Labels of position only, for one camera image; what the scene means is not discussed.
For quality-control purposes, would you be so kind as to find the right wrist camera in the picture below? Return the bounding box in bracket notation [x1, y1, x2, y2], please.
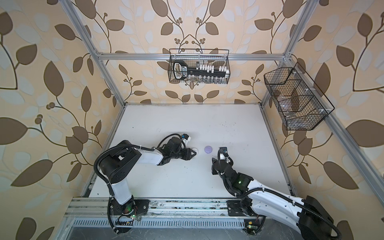
[218, 147, 229, 161]

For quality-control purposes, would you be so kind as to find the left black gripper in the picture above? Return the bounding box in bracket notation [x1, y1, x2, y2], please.
[170, 146, 199, 161]

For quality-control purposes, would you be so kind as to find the black wire basket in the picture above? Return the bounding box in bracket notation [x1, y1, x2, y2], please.
[264, 63, 335, 131]
[168, 48, 231, 85]

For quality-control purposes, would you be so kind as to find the black wire basket right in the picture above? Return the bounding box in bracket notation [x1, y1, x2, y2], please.
[264, 63, 335, 131]

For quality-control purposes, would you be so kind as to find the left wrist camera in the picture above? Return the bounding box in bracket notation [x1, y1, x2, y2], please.
[181, 134, 192, 145]

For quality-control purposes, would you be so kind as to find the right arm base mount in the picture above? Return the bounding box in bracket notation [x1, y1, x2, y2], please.
[227, 199, 263, 218]

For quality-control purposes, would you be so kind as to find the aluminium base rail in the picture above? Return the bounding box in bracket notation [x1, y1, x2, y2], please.
[65, 198, 234, 219]

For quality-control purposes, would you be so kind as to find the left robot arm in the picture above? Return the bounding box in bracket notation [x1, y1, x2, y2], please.
[94, 134, 198, 214]

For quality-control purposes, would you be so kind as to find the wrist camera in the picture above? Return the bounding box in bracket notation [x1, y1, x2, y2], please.
[218, 147, 229, 161]
[181, 134, 192, 145]

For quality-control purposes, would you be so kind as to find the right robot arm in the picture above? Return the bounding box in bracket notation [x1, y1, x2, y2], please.
[212, 147, 343, 240]

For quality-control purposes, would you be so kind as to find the black tool with white bits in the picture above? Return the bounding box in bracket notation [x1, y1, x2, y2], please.
[169, 60, 231, 83]

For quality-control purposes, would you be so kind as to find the black wire basket centre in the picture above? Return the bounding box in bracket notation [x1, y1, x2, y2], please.
[168, 48, 231, 85]

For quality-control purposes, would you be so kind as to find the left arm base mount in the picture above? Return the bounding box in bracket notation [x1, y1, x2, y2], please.
[108, 199, 150, 216]

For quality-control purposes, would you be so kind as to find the purple round charging case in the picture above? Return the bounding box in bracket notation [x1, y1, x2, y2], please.
[204, 146, 213, 154]

